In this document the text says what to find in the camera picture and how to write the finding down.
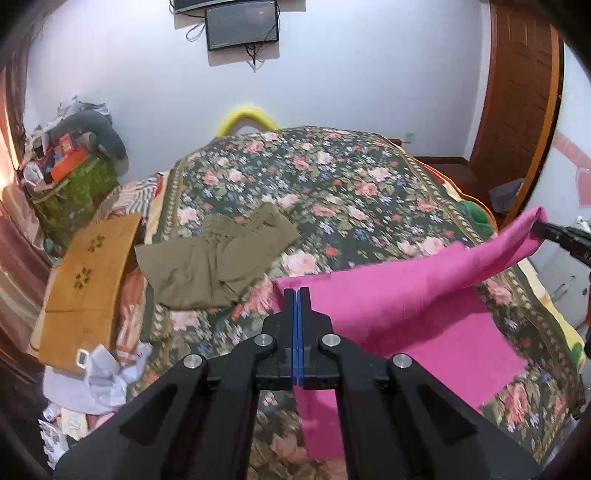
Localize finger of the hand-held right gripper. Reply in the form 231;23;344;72
531;220;591;268

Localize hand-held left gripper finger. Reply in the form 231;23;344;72
53;288;300;480
298;287;541;480

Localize pink pants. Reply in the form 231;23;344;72
273;206;548;462

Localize olive green pants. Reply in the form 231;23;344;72
134;203;303;310

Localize dark grey cloth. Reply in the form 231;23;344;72
489;178;527;217

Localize green and orange pillow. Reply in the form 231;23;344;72
457;198;497;236

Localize dark floral blanket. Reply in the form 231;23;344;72
139;126;587;480

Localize wooden board with flower cutouts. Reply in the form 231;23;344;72
30;212;143;374

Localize striped blanket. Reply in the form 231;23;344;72
99;173;171;356

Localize white crumpled plastic bag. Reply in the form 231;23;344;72
44;344;153;416

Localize pile of papers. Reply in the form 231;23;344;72
37;401;116;462

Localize green patterned bag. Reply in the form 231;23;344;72
30;152;123;245

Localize grey neck pillow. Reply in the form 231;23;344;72
58;111;130;176

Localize orange box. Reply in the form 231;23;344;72
50;148;88;183

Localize pink striped curtain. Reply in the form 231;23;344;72
0;60;51;352

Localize pile of clothes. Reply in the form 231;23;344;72
55;95;114;125

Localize yellow foam bed rail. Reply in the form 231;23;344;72
215;105;281;138

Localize black hanging cable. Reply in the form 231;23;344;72
245;44;267;73

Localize small wall monitor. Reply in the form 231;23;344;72
204;1;281;51

